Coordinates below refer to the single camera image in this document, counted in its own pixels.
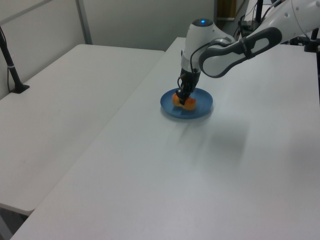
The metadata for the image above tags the orange twisted bread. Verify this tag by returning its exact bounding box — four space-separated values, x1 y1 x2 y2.
172 92 198 111

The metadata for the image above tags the thin black stand cable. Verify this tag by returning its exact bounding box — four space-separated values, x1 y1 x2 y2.
6 66 12 94

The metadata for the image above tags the black vertical pole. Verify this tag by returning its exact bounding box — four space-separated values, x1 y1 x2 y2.
256 0 264 23

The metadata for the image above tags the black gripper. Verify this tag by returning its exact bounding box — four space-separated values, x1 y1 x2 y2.
175 66 201 106

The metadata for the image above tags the blue round plate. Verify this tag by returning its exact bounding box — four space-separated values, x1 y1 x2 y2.
159 87 215 120

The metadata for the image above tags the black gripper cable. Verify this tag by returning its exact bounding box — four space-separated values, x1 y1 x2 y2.
188 39 241 76

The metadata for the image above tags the black camera stand pole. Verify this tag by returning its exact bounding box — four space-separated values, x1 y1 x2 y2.
0 24 31 95

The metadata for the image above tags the black clamped camera stand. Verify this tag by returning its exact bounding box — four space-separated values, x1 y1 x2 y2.
303 27 320 54

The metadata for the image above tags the yellow wooden panel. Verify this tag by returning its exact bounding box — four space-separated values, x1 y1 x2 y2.
216 0 237 20

